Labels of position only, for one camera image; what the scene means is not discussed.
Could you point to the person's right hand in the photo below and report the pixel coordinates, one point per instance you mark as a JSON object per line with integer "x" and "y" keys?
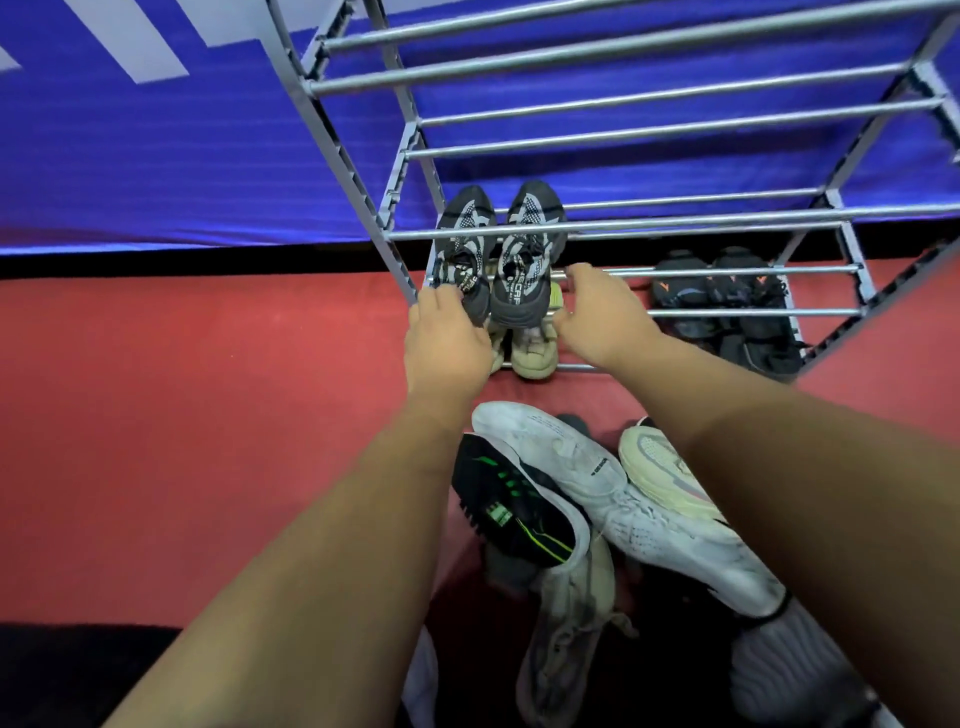
{"x": 607, "y": 322}

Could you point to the person's left hand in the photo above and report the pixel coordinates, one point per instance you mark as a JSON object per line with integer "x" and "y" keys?
{"x": 446, "y": 352}

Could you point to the black grey mesh sneaker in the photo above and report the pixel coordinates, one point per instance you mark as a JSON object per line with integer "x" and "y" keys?
{"x": 521, "y": 277}
{"x": 459, "y": 262}

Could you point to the black green-striped sneaker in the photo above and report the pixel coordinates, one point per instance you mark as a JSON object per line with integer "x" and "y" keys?
{"x": 510, "y": 510}

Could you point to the white mesh laced sneaker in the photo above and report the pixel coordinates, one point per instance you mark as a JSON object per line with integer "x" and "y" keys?
{"x": 675, "y": 547}

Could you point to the grey metal shoe rack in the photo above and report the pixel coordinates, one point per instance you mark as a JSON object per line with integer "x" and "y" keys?
{"x": 600, "y": 49}

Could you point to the person's left forearm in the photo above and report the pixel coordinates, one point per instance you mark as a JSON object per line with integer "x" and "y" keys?
{"x": 315, "y": 585}

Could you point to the person's right forearm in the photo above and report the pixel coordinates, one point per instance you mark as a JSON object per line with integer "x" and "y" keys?
{"x": 810, "y": 510}

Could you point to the person's black trousers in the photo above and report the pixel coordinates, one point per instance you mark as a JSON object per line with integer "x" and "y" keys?
{"x": 60, "y": 682}

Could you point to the blue printed fabric banner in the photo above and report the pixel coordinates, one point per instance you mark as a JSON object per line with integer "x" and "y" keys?
{"x": 150, "y": 150}

